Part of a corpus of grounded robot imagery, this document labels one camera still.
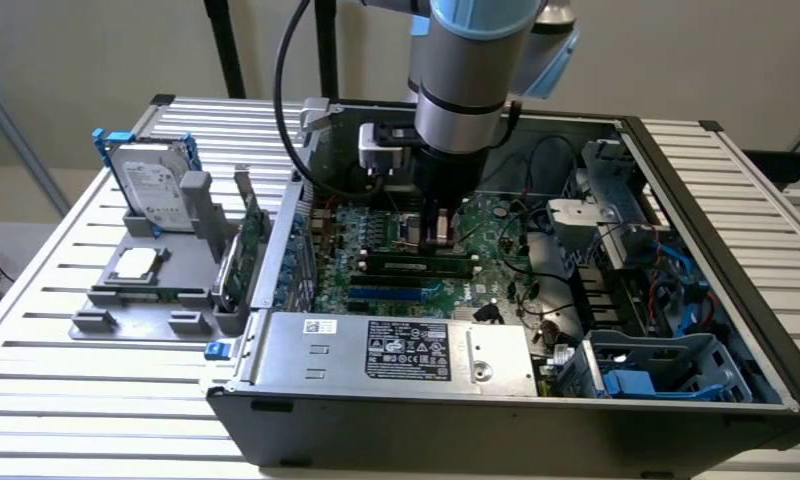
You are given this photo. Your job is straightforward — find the silver power supply unit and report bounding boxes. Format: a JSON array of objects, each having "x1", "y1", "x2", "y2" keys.
[{"x1": 251, "y1": 312, "x2": 541, "y2": 399}]

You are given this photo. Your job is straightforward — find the blue expansion slot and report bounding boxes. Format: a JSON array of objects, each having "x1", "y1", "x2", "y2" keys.
[{"x1": 347, "y1": 284, "x2": 442, "y2": 302}]

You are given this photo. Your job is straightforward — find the silver disk bay cage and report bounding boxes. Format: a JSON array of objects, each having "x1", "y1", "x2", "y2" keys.
[{"x1": 543, "y1": 138, "x2": 672, "y2": 269}]

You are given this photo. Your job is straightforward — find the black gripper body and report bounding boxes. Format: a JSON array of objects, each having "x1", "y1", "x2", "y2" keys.
[{"x1": 410, "y1": 143, "x2": 491, "y2": 202}]

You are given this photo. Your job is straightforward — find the silver CPU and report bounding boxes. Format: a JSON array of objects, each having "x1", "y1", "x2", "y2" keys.
[{"x1": 114, "y1": 247, "x2": 158, "y2": 279}]

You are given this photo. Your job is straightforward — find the grey metal frame post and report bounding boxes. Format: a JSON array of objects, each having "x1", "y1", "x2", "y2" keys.
[{"x1": 0, "y1": 64, "x2": 71, "y2": 217}]

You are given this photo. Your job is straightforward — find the red wire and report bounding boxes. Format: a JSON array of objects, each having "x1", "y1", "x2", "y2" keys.
[{"x1": 642, "y1": 279, "x2": 718, "y2": 321}]

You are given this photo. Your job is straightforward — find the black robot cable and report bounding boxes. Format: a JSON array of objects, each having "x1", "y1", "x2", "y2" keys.
[{"x1": 271, "y1": 0, "x2": 347, "y2": 196}]

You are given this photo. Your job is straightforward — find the black RAM stick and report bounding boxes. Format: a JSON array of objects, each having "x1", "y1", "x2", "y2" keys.
[{"x1": 361, "y1": 253, "x2": 475, "y2": 275}]

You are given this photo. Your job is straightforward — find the black open PC case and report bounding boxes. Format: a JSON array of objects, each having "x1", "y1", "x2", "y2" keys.
[{"x1": 203, "y1": 97, "x2": 800, "y2": 472}]

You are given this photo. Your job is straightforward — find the black expansion slot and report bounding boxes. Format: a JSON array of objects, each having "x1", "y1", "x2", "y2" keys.
[{"x1": 350, "y1": 272, "x2": 474, "y2": 289}]

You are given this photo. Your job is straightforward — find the grey disk bay blue latch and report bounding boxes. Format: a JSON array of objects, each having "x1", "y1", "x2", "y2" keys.
[{"x1": 575, "y1": 328, "x2": 754, "y2": 402}]

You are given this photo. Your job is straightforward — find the grey parts rack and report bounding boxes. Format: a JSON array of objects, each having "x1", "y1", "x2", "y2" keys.
[{"x1": 68, "y1": 172, "x2": 251, "y2": 344}]

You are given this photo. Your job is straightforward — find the green graphics card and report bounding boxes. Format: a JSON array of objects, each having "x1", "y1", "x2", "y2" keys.
[{"x1": 213, "y1": 164, "x2": 271, "y2": 316}]

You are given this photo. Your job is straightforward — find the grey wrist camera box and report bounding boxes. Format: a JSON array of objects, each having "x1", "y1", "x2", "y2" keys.
[{"x1": 357, "y1": 122, "x2": 417, "y2": 177}]

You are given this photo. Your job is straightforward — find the CPU socket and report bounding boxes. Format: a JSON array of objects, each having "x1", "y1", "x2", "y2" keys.
[{"x1": 386, "y1": 210, "x2": 429, "y2": 247}]

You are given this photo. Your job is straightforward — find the blue disk wire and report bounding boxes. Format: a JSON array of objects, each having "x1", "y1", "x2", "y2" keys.
[{"x1": 645, "y1": 239, "x2": 712, "y2": 339}]

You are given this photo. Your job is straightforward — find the silver hard disk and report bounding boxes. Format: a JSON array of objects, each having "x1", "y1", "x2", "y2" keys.
[{"x1": 108, "y1": 142, "x2": 198, "y2": 234}]

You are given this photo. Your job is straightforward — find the black stand pole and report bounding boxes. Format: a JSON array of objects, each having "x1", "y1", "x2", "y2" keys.
[
  {"x1": 202, "y1": 0, "x2": 247, "y2": 99},
  {"x1": 311, "y1": 0, "x2": 341, "y2": 104}
]

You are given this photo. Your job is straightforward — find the green motherboard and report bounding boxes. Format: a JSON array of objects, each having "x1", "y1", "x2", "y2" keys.
[{"x1": 291, "y1": 192, "x2": 541, "y2": 321}]

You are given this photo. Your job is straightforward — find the blue disk carrier bracket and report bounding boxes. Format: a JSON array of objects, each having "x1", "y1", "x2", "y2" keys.
[{"x1": 90, "y1": 128, "x2": 205, "y2": 174}]

